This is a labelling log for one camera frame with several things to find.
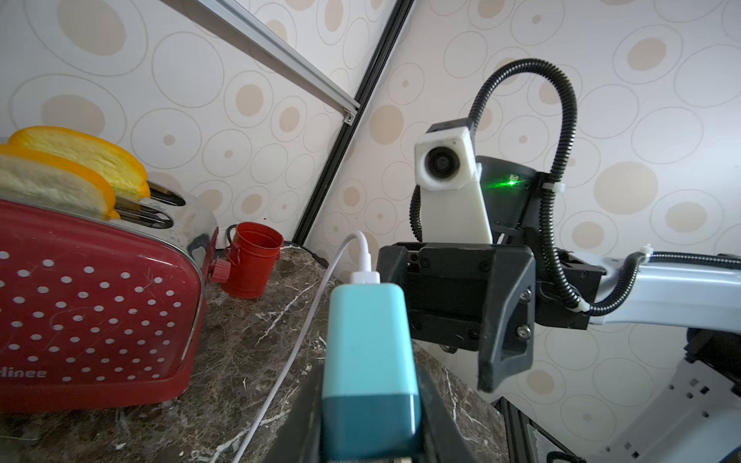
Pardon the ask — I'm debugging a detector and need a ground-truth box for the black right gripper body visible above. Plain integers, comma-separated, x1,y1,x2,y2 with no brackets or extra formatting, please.
377,156,590,393

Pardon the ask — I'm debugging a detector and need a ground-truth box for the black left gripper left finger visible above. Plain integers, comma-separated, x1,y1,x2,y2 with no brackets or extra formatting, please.
264,364,324,463

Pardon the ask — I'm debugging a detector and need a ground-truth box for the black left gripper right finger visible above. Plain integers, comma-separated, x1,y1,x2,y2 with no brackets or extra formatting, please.
413,364,477,463

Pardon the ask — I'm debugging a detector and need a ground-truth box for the teal charger with white cable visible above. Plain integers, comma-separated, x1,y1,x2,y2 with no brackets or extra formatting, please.
230,230,423,463

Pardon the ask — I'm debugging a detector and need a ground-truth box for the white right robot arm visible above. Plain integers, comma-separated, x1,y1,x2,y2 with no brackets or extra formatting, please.
378,58,740,462

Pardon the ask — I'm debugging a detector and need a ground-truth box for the red plastic cup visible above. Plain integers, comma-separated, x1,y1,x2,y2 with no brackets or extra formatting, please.
222,222,284,299

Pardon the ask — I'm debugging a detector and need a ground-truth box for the red polka dot toaster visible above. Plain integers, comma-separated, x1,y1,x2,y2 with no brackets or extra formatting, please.
1,185,228,413

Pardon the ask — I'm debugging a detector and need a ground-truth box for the yellow toast slice back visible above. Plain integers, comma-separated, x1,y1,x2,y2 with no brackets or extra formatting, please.
8,125,151,201

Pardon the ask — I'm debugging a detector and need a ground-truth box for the yellow toast slice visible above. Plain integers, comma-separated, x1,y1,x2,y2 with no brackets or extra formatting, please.
1,145,120,220
8,125,151,201

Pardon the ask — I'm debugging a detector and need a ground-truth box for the yellow toast slice front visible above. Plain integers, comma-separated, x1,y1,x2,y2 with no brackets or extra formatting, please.
1,145,120,220

